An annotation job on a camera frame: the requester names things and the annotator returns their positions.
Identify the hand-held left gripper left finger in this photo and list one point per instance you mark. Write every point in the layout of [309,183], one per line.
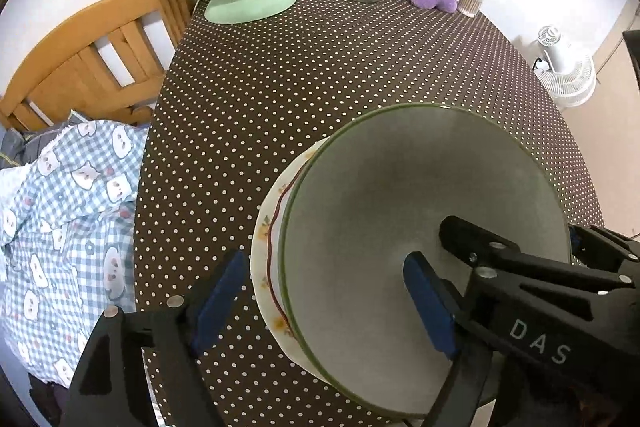
[220,297]

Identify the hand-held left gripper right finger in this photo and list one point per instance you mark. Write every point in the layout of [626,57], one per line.
[430,307]

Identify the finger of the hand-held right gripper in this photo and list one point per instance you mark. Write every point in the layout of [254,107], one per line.
[470,239]
[610,249]

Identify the scalloped yellow floral plate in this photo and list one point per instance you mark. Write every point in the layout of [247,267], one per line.
[260,257]

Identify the white plate with red rim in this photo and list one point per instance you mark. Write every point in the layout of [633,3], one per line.
[275,252]

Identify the green floral ceramic bowl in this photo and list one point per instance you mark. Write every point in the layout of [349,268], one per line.
[400,187]

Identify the blue checked printed blanket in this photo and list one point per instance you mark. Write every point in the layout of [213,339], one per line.
[65,217]

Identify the white floor fan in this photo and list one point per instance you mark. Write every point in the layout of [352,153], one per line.
[570,77]

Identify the brown polka dot tablecloth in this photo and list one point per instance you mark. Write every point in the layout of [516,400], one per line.
[250,107]

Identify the beige door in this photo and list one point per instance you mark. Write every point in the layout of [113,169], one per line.
[612,52]

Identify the cotton swab container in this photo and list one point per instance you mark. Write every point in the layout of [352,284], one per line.
[470,7]

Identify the grey cloth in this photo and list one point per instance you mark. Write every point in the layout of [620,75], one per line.
[12,147]

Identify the wooden headboard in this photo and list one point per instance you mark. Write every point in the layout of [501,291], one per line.
[75,57]

